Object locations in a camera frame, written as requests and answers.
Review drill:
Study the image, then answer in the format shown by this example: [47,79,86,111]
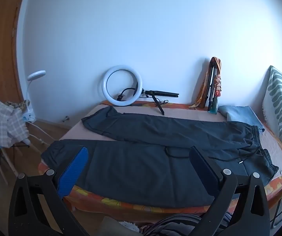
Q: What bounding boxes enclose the folded blue jeans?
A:
[218,105,265,133]

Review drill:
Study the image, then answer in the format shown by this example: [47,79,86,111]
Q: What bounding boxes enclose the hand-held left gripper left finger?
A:
[8,146,90,236]

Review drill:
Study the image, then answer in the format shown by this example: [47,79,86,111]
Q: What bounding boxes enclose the white desk lamp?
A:
[23,70,46,109]

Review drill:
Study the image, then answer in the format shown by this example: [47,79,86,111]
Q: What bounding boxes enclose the green striped white cushion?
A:
[262,65,282,158]

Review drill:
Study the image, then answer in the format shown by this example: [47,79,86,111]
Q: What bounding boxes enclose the bed with orange floral sheet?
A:
[38,100,282,217]

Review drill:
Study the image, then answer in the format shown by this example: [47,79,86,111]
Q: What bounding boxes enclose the black cable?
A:
[118,88,169,107]

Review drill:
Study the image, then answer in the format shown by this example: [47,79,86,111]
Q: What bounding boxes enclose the wooden door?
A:
[0,0,27,104]

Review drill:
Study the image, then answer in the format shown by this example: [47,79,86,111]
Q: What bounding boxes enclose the spotted cloth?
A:
[5,99,31,112]

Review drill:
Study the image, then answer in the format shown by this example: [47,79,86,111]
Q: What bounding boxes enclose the white power strip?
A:
[22,112,36,123]

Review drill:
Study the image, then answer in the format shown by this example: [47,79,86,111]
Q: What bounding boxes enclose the white cable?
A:
[30,121,57,144]

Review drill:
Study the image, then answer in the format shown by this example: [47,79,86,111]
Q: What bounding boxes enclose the black tripod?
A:
[145,90,180,115]

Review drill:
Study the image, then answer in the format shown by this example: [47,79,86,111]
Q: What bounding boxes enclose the black pants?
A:
[41,107,279,208]

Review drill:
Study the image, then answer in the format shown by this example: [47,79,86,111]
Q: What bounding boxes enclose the colourful patterned cloth bundle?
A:
[189,57,223,115]

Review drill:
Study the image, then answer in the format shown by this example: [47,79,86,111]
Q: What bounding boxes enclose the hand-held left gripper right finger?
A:
[189,146,271,236]

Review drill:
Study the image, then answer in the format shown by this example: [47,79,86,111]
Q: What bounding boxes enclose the white ring light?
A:
[103,65,144,107]

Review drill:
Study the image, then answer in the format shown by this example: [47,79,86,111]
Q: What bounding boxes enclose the dark cloth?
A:
[141,213,232,236]

